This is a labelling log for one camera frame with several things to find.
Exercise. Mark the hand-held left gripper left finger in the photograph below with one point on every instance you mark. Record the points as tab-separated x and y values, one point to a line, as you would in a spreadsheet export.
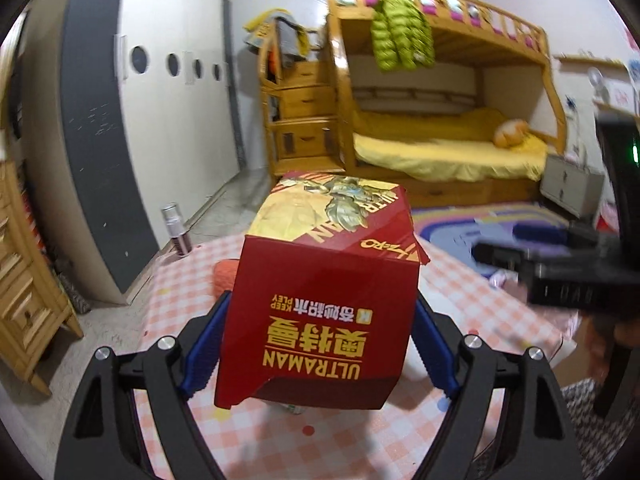
207	345

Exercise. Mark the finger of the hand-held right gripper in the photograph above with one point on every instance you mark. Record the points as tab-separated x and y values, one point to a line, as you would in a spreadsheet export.
570	285
540	234

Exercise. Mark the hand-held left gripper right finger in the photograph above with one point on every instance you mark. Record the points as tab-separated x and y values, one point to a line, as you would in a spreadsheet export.
435	350

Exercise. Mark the brown carrot-shaped toy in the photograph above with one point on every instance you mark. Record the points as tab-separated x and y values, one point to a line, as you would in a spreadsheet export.
225	275

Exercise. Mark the red printed carton box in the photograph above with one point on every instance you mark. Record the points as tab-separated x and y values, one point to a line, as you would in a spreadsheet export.
310	285

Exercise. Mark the grey nightstand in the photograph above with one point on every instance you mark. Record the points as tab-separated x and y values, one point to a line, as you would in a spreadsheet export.
570	185

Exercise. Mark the pink plastic bag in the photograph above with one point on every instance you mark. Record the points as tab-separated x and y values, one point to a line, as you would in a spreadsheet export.
505	279

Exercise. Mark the pastel rainbow rug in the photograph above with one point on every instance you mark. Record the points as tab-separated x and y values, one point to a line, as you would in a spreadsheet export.
465	230

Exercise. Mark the orange plush toy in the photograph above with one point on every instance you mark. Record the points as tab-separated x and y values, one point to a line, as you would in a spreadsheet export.
510	132

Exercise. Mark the spray bottle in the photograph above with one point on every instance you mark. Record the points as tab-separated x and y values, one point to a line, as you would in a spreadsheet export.
176	230

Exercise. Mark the small white fan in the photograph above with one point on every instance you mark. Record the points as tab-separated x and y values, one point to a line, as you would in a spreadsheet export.
597	82

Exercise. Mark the pink checkered tablecloth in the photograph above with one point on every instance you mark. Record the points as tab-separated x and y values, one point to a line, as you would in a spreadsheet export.
300	440

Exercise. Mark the yellow bedsheet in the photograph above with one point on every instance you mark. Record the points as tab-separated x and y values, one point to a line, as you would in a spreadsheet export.
425	152

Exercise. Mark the grey patterned cloth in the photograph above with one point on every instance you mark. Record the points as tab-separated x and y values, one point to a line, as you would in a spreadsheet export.
600	440

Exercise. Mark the wooden cabinet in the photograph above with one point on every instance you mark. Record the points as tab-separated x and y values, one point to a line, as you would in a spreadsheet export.
25	285

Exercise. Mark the wooden bunk bed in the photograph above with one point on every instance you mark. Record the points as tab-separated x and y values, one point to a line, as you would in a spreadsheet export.
465	45

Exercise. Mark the white and grey wardrobe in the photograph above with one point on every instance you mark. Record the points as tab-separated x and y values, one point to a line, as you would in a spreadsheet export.
175	125

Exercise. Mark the green puffer jacket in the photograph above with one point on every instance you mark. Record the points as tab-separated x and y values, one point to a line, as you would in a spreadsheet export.
400	35

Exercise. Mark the pink patterned bedding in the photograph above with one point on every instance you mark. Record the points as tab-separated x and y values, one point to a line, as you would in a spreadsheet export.
427	6

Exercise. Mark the wooden stair drawer unit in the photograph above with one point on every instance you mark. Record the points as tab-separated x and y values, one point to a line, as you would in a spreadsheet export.
305	105

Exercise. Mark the pile of clothes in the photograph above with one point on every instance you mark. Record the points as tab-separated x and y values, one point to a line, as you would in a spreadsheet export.
285	35

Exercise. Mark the wall socket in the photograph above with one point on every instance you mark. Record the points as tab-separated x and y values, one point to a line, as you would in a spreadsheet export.
571	102

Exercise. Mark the wall shelf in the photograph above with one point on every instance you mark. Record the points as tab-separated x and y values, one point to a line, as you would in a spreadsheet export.
590	58

